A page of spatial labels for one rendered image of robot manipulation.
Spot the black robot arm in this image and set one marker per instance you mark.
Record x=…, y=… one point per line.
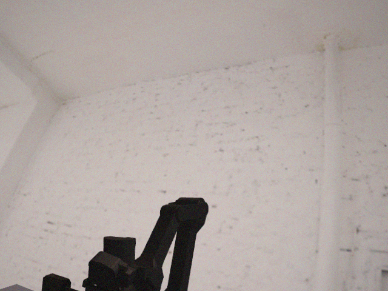
x=116, y=267

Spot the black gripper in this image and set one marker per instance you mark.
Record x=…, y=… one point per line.
x=52, y=282

